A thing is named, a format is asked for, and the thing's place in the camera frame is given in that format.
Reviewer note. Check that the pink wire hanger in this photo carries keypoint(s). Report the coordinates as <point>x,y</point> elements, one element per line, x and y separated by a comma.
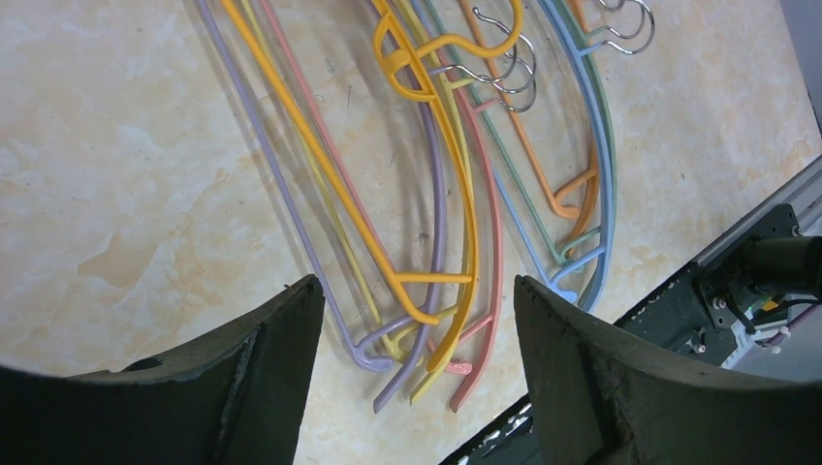
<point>422,317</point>

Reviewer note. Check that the blue wire hanger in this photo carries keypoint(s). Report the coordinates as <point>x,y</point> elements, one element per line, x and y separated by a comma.
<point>582,279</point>

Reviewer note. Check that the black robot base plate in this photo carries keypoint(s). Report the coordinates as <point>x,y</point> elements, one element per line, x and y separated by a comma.
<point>673,317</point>

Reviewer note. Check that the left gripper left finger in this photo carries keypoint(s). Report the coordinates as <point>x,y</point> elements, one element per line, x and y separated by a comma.
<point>234,395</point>

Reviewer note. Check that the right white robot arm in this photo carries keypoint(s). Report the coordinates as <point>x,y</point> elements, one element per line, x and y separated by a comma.
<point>764,267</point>

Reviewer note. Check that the purple wire hanger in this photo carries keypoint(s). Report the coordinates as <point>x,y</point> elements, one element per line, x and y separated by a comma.
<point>237,132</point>

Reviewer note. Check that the orange wire hanger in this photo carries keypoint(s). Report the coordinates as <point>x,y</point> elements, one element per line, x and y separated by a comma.
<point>514,128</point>

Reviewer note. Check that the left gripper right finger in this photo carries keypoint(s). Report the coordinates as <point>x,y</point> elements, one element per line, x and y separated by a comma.
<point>602,395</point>

